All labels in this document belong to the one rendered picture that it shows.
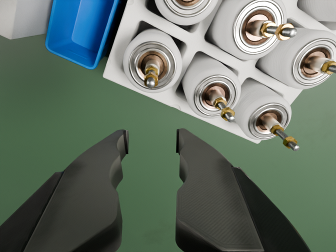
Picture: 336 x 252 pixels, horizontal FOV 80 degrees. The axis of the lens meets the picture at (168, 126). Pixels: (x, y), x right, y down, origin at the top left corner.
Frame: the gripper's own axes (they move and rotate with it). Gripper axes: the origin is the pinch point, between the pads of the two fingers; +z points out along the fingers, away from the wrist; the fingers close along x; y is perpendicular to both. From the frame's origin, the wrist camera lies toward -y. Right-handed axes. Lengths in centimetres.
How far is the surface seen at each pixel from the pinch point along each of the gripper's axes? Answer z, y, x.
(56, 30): 37.1, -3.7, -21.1
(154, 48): 21.3, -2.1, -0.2
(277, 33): 13.9, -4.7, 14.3
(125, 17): 28.8, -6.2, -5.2
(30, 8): 33.3, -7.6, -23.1
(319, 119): 47, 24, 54
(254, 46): 21.3, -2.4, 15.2
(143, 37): 22.0, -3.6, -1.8
